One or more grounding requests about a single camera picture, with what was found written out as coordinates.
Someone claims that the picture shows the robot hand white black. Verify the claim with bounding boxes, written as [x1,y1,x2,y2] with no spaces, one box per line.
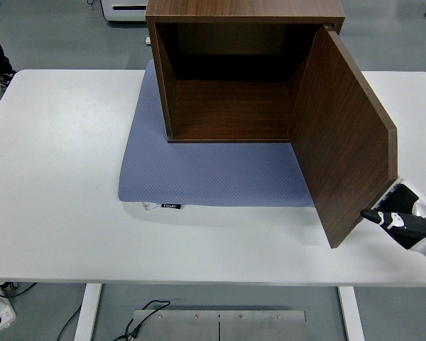
[361,177,426,271]

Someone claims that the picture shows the brown wooden cabinet door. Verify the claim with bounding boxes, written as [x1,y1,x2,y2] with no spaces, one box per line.
[286,25,399,249]

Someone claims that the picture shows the brown wooden cabinet body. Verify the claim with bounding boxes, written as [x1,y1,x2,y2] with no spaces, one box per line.
[144,0,345,144]

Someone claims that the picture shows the white table leg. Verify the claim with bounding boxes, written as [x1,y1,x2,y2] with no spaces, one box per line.
[73,283,103,341]
[338,285,366,341]

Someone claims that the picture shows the grey metal plate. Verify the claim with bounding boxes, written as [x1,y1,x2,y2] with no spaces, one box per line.
[132,309,220,341]
[219,310,306,341]

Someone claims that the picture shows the blue textured mat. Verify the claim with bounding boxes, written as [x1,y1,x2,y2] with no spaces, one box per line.
[117,59,317,209]

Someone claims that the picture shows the white floor appliance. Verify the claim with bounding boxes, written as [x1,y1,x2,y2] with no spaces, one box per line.
[101,0,150,26]

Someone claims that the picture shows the white power strip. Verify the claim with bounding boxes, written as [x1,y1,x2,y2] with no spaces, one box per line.
[0,282,17,332]

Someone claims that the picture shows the black cable with plug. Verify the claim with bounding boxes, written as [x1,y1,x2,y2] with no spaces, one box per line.
[111,300,171,341]

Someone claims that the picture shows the thin black cable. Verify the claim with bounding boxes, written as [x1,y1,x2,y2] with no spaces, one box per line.
[55,301,83,341]

